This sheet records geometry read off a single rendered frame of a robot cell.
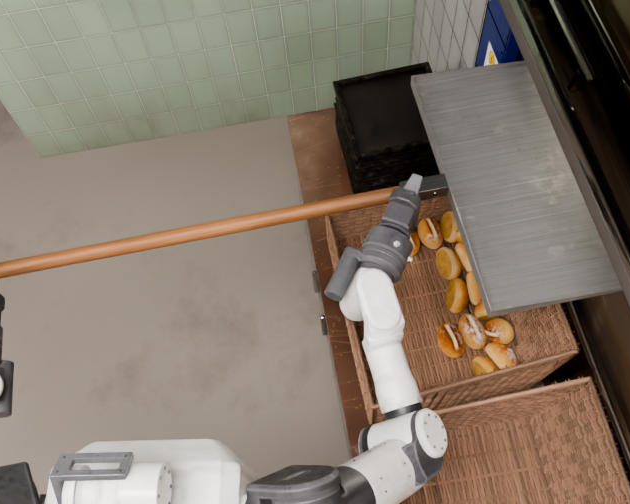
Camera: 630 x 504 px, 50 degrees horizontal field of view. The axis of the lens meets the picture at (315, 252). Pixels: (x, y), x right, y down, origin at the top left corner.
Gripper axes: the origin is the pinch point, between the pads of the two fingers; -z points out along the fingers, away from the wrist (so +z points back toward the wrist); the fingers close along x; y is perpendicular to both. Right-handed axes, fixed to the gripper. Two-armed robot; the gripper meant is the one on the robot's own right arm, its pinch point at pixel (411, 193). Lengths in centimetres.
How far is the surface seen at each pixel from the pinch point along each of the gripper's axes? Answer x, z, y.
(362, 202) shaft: -1.0, 5.9, -7.7
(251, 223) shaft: -0.9, 18.0, -25.3
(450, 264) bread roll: 55, -17, 9
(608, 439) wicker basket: 35, 19, 53
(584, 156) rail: -23.8, -1.0, 25.8
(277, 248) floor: 119, -33, -59
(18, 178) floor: 119, -22, -175
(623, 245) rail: -23.7, 12.1, 34.6
